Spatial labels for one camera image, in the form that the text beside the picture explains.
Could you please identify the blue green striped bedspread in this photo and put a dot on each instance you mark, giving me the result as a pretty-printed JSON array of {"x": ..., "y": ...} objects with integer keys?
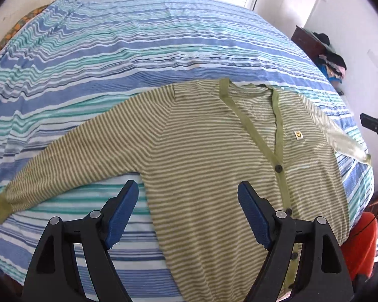
[{"x": 119, "y": 56}]

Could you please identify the person's orange clothing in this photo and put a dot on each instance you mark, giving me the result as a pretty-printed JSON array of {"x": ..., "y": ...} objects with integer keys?
[{"x": 360, "y": 245}]

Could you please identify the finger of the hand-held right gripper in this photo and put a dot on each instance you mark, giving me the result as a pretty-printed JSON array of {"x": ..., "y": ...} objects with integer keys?
[{"x": 376, "y": 125}]

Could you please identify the pile of clothes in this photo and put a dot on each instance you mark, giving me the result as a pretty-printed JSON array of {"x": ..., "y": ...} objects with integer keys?
[{"x": 332, "y": 63}]

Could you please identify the dark wooden cabinet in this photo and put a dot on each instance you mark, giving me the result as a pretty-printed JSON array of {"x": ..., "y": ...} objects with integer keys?
[{"x": 308, "y": 42}]

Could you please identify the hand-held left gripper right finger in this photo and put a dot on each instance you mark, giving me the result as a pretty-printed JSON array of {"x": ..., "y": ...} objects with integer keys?
[{"x": 253, "y": 214}]

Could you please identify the green striped cardigan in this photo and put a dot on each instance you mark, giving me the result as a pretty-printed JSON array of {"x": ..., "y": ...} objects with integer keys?
[{"x": 214, "y": 163}]

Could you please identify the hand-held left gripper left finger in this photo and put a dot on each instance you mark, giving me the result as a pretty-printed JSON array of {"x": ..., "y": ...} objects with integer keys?
[{"x": 123, "y": 214}]

